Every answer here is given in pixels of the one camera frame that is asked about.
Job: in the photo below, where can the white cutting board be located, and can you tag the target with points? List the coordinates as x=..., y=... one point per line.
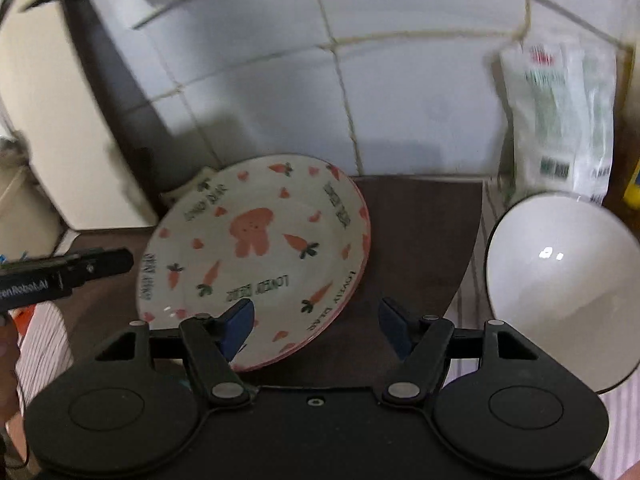
x=55, y=125

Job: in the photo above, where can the white plastic package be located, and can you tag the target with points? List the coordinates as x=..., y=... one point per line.
x=555, y=110

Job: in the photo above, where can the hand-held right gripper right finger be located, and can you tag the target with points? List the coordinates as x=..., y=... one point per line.
x=396, y=330

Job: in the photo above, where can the white bowl black rim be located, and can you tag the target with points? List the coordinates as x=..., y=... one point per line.
x=560, y=300

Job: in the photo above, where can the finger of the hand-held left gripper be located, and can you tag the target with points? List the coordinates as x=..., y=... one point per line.
x=107, y=262

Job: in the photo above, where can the pink striped cloth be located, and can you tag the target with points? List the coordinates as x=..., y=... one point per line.
x=620, y=420

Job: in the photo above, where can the clear bottle yellow label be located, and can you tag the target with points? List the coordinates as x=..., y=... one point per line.
x=634, y=182

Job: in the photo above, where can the carrot print ceramic plate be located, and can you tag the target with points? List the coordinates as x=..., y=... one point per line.
x=270, y=260

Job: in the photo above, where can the white box appliance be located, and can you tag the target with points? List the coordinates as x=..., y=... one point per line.
x=20, y=210

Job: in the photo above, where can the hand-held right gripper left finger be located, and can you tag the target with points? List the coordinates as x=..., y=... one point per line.
x=239, y=327

